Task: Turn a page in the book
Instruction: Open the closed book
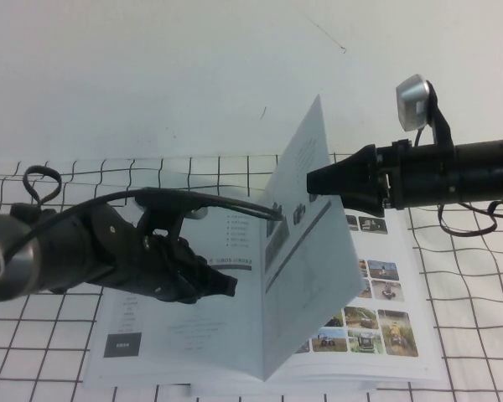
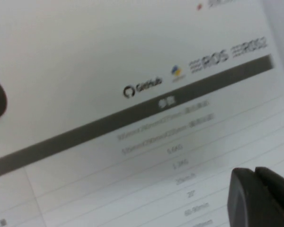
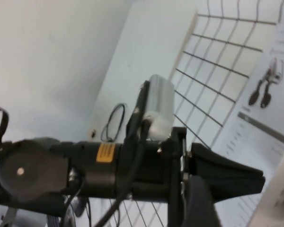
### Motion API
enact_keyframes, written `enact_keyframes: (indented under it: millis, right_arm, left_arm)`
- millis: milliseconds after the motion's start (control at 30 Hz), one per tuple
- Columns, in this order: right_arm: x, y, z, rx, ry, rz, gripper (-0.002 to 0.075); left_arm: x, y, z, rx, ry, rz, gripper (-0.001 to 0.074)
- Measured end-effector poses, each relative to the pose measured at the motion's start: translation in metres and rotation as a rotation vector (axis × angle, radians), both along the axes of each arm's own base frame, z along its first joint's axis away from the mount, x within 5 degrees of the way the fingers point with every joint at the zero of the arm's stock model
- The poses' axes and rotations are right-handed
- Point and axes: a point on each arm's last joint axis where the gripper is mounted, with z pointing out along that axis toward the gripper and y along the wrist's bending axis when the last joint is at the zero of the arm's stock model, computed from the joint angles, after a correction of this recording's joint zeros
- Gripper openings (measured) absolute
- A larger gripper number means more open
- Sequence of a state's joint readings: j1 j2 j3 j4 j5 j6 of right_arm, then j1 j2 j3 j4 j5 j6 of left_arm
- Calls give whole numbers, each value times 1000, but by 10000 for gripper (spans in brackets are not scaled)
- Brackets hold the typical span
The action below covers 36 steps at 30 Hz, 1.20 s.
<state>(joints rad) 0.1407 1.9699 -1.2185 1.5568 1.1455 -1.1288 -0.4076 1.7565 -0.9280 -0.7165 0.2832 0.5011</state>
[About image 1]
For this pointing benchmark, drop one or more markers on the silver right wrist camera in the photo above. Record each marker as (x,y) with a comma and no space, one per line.
(411,102)

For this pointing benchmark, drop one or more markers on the white product catalogue book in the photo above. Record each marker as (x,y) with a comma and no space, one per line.
(310,251)

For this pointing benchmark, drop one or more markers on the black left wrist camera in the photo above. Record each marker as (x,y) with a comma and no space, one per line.
(167,201)

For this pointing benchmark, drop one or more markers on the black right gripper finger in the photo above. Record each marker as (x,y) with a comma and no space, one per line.
(352,171)
(360,197)

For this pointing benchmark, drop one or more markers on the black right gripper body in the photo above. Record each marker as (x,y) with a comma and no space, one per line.
(423,176)

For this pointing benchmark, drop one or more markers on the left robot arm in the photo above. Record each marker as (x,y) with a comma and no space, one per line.
(17,255)

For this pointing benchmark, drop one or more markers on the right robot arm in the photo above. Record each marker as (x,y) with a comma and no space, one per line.
(490,171)

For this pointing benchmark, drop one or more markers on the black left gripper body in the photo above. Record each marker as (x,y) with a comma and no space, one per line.
(121,259)

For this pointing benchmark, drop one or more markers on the white black-grid tablecloth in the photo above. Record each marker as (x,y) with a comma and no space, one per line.
(37,335)

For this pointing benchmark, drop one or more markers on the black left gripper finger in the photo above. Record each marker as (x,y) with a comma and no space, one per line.
(201,289)
(201,264)

